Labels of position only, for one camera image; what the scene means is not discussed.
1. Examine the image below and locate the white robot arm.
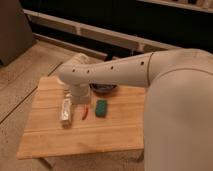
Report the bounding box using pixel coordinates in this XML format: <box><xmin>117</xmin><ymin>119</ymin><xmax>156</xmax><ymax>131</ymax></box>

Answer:
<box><xmin>59</xmin><ymin>49</ymin><xmax>213</xmax><ymax>171</ymax></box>

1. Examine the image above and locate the clear plastic bottle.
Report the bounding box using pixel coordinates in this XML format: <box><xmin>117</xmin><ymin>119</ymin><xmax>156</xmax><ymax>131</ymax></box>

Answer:
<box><xmin>60</xmin><ymin>95</ymin><xmax>72</xmax><ymax>128</ymax></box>

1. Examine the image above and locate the white shelf rail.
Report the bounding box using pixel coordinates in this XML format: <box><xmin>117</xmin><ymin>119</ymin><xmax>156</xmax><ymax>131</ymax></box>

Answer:
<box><xmin>24</xmin><ymin>9</ymin><xmax>179</xmax><ymax>52</ymax></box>

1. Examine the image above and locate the dark bowl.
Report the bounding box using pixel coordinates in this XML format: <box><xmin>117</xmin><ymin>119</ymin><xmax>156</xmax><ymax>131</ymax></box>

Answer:
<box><xmin>90</xmin><ymin>84</ymin><xmax>116</xmax><ymax>94</ymax></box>

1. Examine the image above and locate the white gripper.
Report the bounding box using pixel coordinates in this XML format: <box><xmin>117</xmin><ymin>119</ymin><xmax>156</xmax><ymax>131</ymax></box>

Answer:
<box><xmin>69</xmin><ymin>84</ymin><xmax>91</xmax><ymax>104</ymax></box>

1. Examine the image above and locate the wooden table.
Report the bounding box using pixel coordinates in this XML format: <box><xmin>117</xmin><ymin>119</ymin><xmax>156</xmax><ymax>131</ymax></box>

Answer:
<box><xmin>17</xmin><ymin>76</ymin><xmax>145</xmax><ymax>159</ymax></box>

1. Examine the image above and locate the grey cabinet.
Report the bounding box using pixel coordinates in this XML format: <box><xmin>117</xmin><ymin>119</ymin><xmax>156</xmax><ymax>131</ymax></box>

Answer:
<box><xmin>0</xmin><ymin>0</ymin><xmax>36</xmax><ymax>66</ymax></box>

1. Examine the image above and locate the red chili pepper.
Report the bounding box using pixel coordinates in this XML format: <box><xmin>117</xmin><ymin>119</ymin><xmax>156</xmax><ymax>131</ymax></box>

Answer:
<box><xmin>82</xmin><ymin>105</ymin><xmax>89</xmax><ymax>120</ymax></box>

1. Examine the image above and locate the green sponge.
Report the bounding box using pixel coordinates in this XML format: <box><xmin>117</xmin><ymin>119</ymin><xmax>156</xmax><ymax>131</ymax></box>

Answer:
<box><xmin>95</xmin><ymin>99</ymin><xmax>107</xmax><ymax>117</ymax></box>

